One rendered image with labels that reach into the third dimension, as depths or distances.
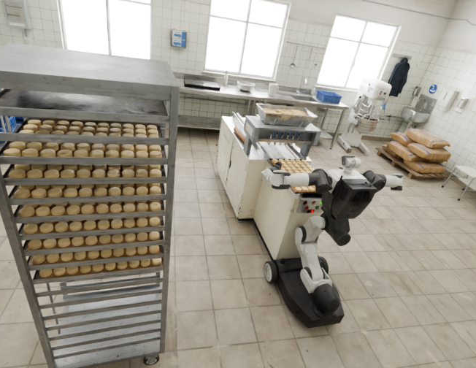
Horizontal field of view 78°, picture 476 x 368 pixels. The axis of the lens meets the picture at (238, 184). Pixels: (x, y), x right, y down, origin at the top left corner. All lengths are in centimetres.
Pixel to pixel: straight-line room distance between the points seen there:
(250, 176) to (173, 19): 343
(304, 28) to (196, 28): 195
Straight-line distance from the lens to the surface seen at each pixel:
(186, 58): 574
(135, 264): 166
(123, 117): 118
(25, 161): 131
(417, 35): 740
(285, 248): 283
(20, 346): 260
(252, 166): 299
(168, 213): 137
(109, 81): 111
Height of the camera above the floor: 208
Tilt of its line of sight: 30 degrees down
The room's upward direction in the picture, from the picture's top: 11 degrees clockwise
